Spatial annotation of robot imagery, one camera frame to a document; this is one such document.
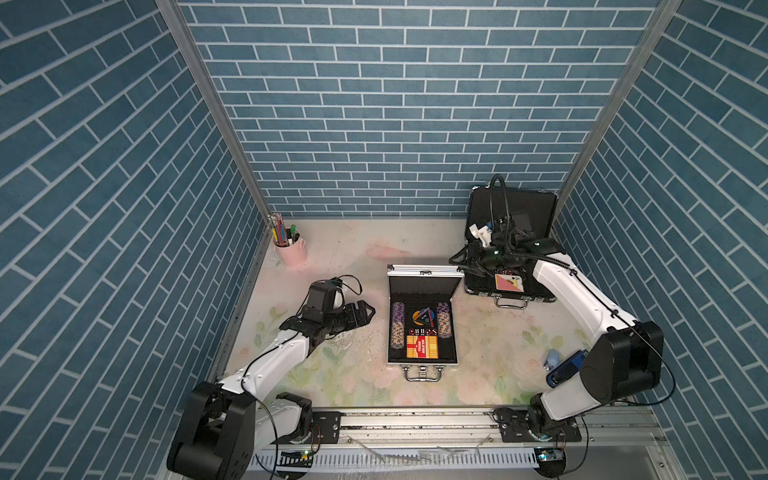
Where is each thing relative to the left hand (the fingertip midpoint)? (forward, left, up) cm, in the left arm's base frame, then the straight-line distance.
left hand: (371, 315), depth 85 cm
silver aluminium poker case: (+7, -14, +4) cm, 16 cm away
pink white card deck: (+15, -45, -5) cm, 48 cm away
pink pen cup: (+26, +29, -1) cm, 39 cm away
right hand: (+8, -23, +14) cm, 28 cm away
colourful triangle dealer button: (+3, -16, -6) cm, 17 cm away
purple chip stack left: (-1, -8, -5) cm, 9 cm away
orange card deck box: (-7, -15, -5) cm, 17 cm away
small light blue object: (-11, -50, -3) cm, 52 cm away
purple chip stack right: (+3, -22, -5) cm, 22 cm away
